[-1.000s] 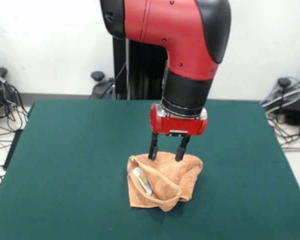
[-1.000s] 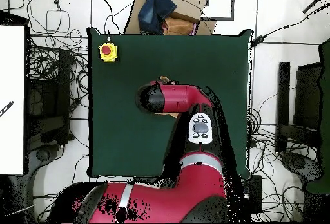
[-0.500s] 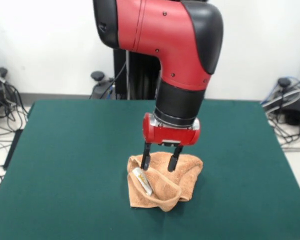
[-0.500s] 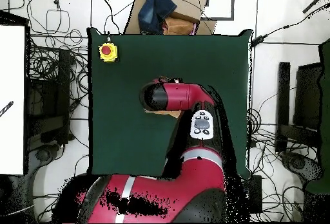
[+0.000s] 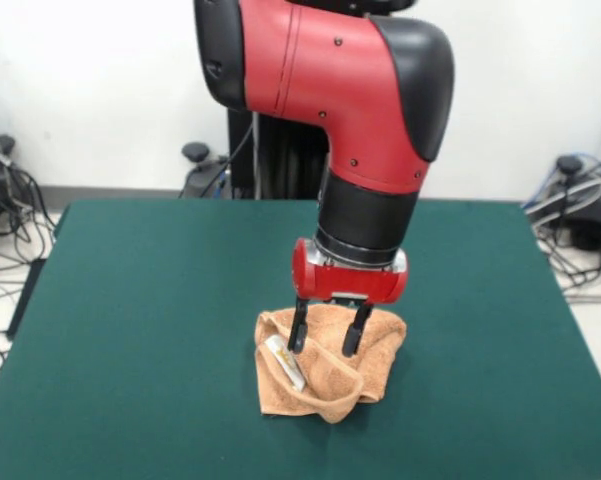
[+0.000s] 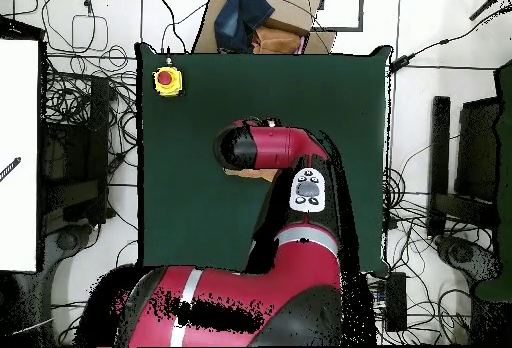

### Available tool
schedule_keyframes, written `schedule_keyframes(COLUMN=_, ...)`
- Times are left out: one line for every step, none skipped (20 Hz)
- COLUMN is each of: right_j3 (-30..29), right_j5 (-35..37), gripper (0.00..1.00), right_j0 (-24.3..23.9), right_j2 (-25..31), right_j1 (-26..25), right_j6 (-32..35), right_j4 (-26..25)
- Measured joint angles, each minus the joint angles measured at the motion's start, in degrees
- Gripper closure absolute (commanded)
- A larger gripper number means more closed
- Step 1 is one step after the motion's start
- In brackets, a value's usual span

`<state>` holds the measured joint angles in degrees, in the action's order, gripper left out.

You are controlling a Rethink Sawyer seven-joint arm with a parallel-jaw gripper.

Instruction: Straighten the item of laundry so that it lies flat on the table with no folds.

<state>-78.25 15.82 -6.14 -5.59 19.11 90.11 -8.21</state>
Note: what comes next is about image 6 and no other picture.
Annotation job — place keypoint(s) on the folded orange cloth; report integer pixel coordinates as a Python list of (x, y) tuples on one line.
[(278, 42)]

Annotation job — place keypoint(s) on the grey floor stand base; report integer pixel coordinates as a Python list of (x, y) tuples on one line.
[(66, 240)]

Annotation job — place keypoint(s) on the brown cardboard box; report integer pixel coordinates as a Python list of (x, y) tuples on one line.
[(288, 8)]

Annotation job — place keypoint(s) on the yellow emergency stop button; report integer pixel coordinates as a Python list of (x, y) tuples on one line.
[(168, 80)]

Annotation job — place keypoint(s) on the black flat board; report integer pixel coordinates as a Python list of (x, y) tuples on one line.
[(478, 148)]

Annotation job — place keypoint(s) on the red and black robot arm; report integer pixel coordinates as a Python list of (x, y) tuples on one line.
[(276, 146)]

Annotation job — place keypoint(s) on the black flat bar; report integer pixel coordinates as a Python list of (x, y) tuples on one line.
[(439, 164)]

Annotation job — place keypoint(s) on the white flat panel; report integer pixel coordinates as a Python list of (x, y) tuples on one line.
[(18, 156)]

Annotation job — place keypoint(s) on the black square frame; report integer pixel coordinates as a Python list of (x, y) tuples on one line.
[(361, 8)]

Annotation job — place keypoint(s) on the black floor stand base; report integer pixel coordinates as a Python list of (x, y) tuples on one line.
[(464, 254)]

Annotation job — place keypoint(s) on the tan terry towel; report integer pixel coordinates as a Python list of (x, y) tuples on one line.
[(250, 173)]

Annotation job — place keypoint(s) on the black power strip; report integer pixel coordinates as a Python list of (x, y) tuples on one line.
[(396, 302)]

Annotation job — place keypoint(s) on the blue jeans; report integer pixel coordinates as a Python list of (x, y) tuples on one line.
[(240, 16)]

